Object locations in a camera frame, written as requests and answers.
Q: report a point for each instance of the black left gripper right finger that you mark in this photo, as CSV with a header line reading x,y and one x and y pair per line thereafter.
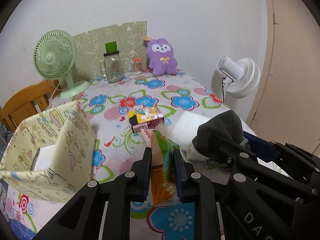
x,y
192,187

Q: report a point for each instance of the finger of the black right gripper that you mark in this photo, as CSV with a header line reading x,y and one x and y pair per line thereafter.
x,y
240,160
294,161

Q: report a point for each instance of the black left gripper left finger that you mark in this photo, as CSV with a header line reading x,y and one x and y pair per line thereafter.
x,y
102,211

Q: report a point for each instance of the green orange snack packet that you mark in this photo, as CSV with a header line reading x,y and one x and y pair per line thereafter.
x,y
162,178

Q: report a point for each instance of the black grey sock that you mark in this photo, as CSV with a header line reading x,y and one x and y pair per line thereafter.
x,y
226,126

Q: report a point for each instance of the cartoon tissue box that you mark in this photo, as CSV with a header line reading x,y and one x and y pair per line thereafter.
x,y
145,118

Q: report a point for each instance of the pink wet wipes pack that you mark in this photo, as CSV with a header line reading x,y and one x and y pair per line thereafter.
x,y
146,134

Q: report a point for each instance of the yellow fabric storage box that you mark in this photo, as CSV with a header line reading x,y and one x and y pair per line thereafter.
x,y
50,155

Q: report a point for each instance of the floral tablecloth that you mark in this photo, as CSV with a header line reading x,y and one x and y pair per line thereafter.
x,y
111,125

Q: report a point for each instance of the white desk fan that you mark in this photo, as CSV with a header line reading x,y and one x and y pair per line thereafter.
x,y
241,78

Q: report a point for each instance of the wooden chair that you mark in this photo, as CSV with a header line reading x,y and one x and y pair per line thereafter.
x,y
23,104

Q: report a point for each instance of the cotton swab container orange lid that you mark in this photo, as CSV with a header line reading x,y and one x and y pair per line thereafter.
x,y
136,66

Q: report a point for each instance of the purple plush bunny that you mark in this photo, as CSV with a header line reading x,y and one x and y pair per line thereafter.
x,y
161,57

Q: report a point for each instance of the glass jar with green lid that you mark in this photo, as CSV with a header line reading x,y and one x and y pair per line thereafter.
x,y
112,69

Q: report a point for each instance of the green patterned cardboard panel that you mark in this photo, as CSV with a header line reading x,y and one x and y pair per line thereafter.
x,y
90,48

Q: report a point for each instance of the green desk fan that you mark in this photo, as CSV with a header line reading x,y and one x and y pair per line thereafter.
x,y
54,56

